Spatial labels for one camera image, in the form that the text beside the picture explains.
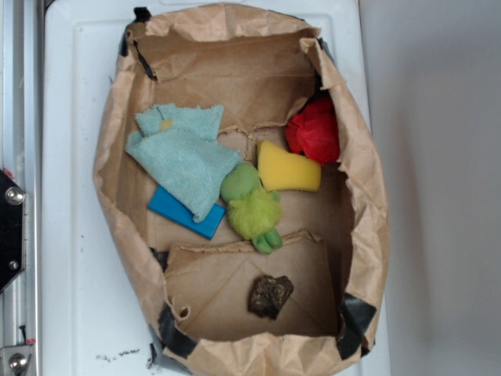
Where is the red crumpled tissue ball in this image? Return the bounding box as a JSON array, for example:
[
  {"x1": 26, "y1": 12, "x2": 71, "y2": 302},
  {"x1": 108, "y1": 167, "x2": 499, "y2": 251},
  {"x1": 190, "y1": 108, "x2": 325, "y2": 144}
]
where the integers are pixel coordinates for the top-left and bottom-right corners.
[{"x1": 285, "y1": 96, "x2": 341, "y2": 165}]

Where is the aluminium frame rail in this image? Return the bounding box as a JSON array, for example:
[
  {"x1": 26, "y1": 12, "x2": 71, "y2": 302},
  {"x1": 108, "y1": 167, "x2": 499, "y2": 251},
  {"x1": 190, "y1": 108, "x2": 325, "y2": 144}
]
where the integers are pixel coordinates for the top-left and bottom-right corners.
[{"x1": 1, "y1": 1, "x2": 45, "y2": 375}]

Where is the dark brown rock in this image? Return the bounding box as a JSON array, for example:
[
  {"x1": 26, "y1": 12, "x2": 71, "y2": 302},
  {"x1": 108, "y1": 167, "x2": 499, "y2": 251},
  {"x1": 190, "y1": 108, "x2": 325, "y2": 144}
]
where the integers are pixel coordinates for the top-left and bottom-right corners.
[{"x1": 247, "y1": 275, "x2": 294, "y2": 320}]

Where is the brown paper bag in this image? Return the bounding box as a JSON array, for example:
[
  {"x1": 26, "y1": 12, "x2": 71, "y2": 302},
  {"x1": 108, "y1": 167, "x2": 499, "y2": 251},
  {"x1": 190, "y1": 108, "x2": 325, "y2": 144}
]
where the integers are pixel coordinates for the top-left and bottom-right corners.
[{"x1": 94, "y1": 3, "x2": 390, "y2": 375}]

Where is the blue rectangular block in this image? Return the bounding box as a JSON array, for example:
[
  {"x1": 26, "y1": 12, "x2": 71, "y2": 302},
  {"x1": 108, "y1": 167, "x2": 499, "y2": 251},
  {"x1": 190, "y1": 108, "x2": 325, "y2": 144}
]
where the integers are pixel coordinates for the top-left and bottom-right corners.
[{"x1": 147, "y1": 186, "x2": 225, "y2": 240}]

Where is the green plush toy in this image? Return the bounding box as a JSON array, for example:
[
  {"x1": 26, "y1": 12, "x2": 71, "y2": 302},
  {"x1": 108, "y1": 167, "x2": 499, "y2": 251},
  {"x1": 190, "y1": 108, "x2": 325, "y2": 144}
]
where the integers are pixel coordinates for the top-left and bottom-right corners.
[{"x1": 220, "y1": 163, "x2": 283, "y2": 255}]

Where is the black metal bracket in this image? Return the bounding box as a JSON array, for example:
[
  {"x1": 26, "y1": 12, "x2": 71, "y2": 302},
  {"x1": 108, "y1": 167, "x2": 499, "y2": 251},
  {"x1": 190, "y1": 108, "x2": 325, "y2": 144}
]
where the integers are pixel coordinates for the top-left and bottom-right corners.
[{"x1": 0, "y1": 170, "x2": 26, "y2": 293}]

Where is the light blue terry cloth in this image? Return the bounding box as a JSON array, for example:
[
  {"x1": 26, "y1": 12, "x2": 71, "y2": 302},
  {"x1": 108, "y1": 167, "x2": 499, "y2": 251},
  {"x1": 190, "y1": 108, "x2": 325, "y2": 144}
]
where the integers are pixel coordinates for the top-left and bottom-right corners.
[{"x1": 125, "y1": 103, "x2": 243, "y2": 222}]

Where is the yellow sponge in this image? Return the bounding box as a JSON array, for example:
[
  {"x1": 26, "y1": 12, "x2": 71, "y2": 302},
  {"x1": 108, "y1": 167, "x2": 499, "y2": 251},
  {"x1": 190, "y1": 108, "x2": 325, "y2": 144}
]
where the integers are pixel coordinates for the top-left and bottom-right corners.
[{"x1": 257, "y1": 140, "x2": 321, "y2": 192}]

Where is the white plastic tray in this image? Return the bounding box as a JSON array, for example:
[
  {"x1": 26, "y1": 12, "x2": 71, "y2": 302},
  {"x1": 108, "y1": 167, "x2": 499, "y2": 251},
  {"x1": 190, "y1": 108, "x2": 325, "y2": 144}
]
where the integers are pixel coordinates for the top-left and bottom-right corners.
[{"x1": 40, "y1": 0, "x2": 392, "y2": 376}]

